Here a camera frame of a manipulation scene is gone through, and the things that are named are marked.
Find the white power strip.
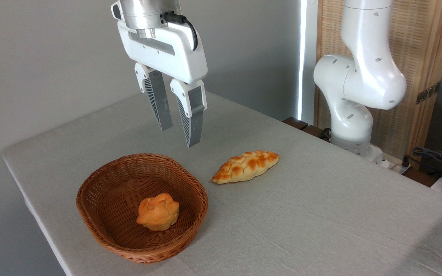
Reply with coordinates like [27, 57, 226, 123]
[383, 154, 412, 174]

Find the dark brown wooden furniture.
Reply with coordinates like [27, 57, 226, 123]
[282, 117, 331, 141]

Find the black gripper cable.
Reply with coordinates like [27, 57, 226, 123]
[162, 12, 198, 51]

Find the dark metal screen hinge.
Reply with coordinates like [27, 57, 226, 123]
[416, 81, 441, 105]

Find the brown wicker basket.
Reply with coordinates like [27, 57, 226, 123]
[76, 153, 209, 264]

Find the round golden bread bun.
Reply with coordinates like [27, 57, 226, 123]
[136, 193, 180, 231]

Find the long braided bread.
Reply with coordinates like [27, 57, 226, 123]
[211, 150, 280, 184]

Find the grey tablecloth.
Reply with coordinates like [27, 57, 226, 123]
[2, 91, 442, 276]

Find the white vertical frame strip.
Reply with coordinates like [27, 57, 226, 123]
[297, 0, 318, 125]

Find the black cable bundle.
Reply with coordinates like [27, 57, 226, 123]
[403, 147, 442, 181]

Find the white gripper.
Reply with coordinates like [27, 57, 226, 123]
[117, 21, 208, 148]

